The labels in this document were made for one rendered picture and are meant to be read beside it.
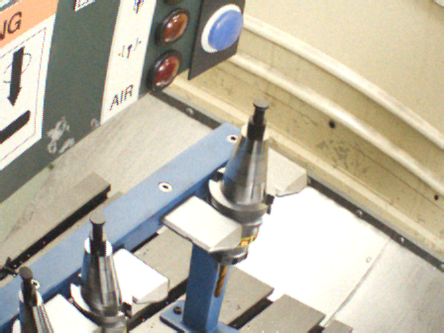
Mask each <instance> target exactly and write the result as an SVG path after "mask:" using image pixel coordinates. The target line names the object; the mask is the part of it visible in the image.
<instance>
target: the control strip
mask: <svg viewBox="0 0 444 333"><path fill-rule="evenodd" d="M165 1H166V2H167V3H168V4H170V5H177V4H179V3H181V2H184V0H178V1H176V0H165ZM245 6H246V0H202V3H201V9H200V14H199V19H198V25H197V30H196V34H195V37H194V41H193V48H192V53H191V59H190V65H189V72H188V78H187V79H188V80H190V79H192V78H195V77H197V76H199V75H200V74H202V72H204V71H206V70H209V69H210V68H212V67H214V66H215V65H218V64H219V63H221V62H222V61H224V60H227V59H228V58H229V57H231V56H235V55H236V54H237V48H238V44H239V40H240V36H239V37H238V39H236V41H235V43H234V44H233V45H232V46H230V47H228V48H227V49H224V50H221V51H217V50H215V49H211V48H210V47H209V45H208V35H209V32H210V30H211V26H212V25H213V23H214V22H215V20H217V18H219V15H221V14H222V13H225V11H229V10H231V9H234V10H236V11H239V12H240V13H241V14H244V10H245ZM179 14H184V15H185V16H187V18H188V20H187V25H186V28H185V30H184V31H183V33H182V35H183V34H184V33H185V31H186V30H187V27H188V25H189V22H190V12H189V11H188V10H187V9H185V8H176V9H173V10H172V11H170V12H169V13H168V14H167V15H165V16H164V17H163V19H162V21H161V22H160V24H159V26H158V28H157V31H156V33H155V39H156V44H157V45H158V46H160V47H162V48H163V47H168V46H171V45H173V44H175V43H176V42H177V41H178V40H180V38H181V37H182V35H181V36H180V37H179V38H178V39H177V40H175V41H173V42H169V43H167V42H166V41H165V40H164V35H165V30H166V28H167V25H168V24H169V23H170V21H171V20H172V19H173V18H175V17H176V16H177V15H179ZM172 56H176V57H178V60H179V69H178V71H177V73H176V75H175V77H174V78H173V79H172V81H171V82H170V83H169V84H168V85H166V86H163V87H157V85H156V82H155V80H156V75H157V73H158V71H159V69H160V67H161V66H162V64H163V63H164V62H165V61H166V60H168V59H169V58H171V57H172ZM181 66H182V56H181V52H180V51H177V50H175V49H171V50H168V51H167V52H165V53H163V54H162V55H160V56H159V58H158V59H156V61H155V62H154V64H153V65H152V67H151V69H150V70H149V74H148V80H147V86H148V88H149V89H150V91H154V92H160V91H162V90H164V89H165V88H166V87H168V86H169V85H170V84H171V83H172V82H173V81H174V79H175V78H176V77H177V75H178V73H179V71H180V69H181Z"/></svg>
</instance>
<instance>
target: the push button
mask: <svg viewBox="0 0 444 333"><path fill-rule="evenodd" d="M243 26H244V17H243V14H241V13H240V12H239V11H236V10H234V9H231V10H229V11H225V13H222V14H221V15H219V18H217V20H215V22H214V23H213V25H212V26H211V30H210V32H209V35H208V45H209V47H210V48H211V49H215V50H217V51H221V50H224V49H227V48H228V47H230V46H232V45H233V44H234V43H235V41H236V39H238V37H239V36H240V34H241V31H242V29H243Z"/></svg>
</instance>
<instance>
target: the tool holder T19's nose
mask: <svg viewBox="0 0 444 333"><path fill-rule="evenodd" d="M248 250H249V246H247V247H246V248H240V249H232V250H229V251H224V252H214V253H209V255H210V256H211V257H212V258H213V259H214V260H215V262H216V263H218V264H220V265H221V266H224V267H231V266H233V265H237V264H239V263H241V262H243V261H244V260H245V261H246V260H247V258H248V256H249V251H248Z"/></svg>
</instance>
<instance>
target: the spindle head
mask: <svg viewBox="0 0 444 333"><path fill-rule="evenodd" d="M120 2H121V0H95V1H93V2H91V3H90V4H87V5H85V6H83V7H82V8H79V9H78V10H77V11H75V12H74V11H73V9H74V4H75V0H58V3H57V8H56V13H55V23H54V29H53V35H52V41H51V48H50V55H49V62H48V70H47V78H46V87H45V97H44V109H43V118H42V132H41V138H40V139H38V140H37V141H36V142H35V143H34V144H32V145H31V146H30V147H28V148H27V149H26V150H24V152H23V153H21V154H19V155H18V156H17V157H16V158H14V159H13V160H12V161H11V162H10V163H8V164H7V165H6V166H5V167H4V168H2V169H1V170H0V204H2V202H4V201H5V200H7V198H8V197H9V198H10V196H11V195H13V194H14V192H16V191H17V190H19V189H20V188H21V187H23V186H24V185H25V183H28V181H29V180H31V179H32V178H33V177H35V176H36V175H37V174H38V173H40V172H41V171H42V170H43V169H44V168H46V167H48V165H50V164H52V163H53V162H54V161H55V160H56V159H58V158H60V156H62V154H64V153H65V152H67V151H69V149H71V148H72V147H73V146H74V145H76V144H78V143H79V142H80V141H81V140H83V139H84V138H85V137H87V135H89V134H91V133H92V132H94V131H95V130H97V129H98V128H99V127H101V125H103V124H100V118H101V111H102V105H103V94H104V91H105V80H106V77H107V67H108V65H109V57H110V55H111V46H112V43H113V36H114V32H115V27H116V21H117V18H118V10H119V9H120ZM201 3H202V0H184V2H181V3H179V4H177V5H170V4H168V3H167V2H166V1H165V0H156V5H155V11H154V13H153V20H152V23H151V27H150V34H149V37H148V42H147V50H146V52H145V59H144V66H143V68H142V76H141V83H140V86H139V94H138V100H139V99H141V98H142V97H144V96H146V95H147V94H148V93H150V92H151V91H150V89H149V88H148V86H147V80H148V74H149V70H150V69H151V67H152V65H153V64H154V62H155V61H156V59H158V58H159V56H160V55H162V54H163V53H165V52H167V51H168V50H171V49H175V50H177V51H180V52H181V56H182V66H181V69H180V71H179V73H178V75H177V76H179V75H180V74H181V73H183V72H185V71H186V70H188V69H189V65H190V59H191V53H192V48H193V41H194V37H195V34H196V30H197V25H198V19H199V14H200V9H201ZM176 8H185V9H187V10H188V11H189V12H190V22H189V25H188V27H187V30H186V31H185V33H184V34H183V35H182V37H181V38H180V40H178V41H177V42H176V43H175V44H173V45H171V46H168V47H163V48H162V47H160V46H158V45H157V44H156V39H155V33H156V31H157V28H158V26H159V24H160V22H161V21H162V19H163V17H164V16H165V15H167V14H168V13H169V12H170V11H172V10H173V9H176Z"/></svg>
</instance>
